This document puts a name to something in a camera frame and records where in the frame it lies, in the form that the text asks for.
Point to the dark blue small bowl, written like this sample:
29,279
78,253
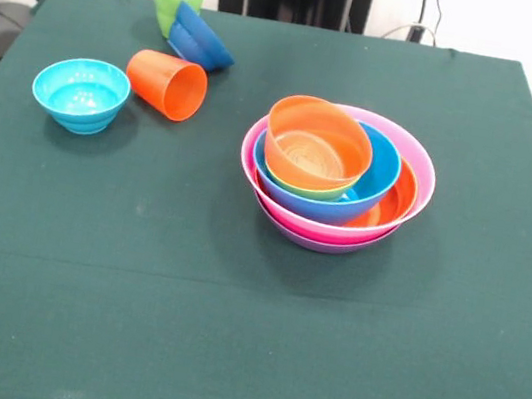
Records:
195,36

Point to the orange plastic cup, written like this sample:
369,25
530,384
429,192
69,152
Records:
163,82

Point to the light blue small bowl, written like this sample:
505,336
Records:
80,94

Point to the orange small bowl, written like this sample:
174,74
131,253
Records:
309,120

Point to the green small bowl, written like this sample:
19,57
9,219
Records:
317,195

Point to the black power plug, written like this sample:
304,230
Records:
416,32

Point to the blue medium bowl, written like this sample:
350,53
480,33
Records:
383,162

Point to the pink large bowl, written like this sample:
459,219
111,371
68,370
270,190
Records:
314,228

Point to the orange medium bowl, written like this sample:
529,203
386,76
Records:
393,209

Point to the dark green tablecloth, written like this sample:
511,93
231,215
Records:
23,323

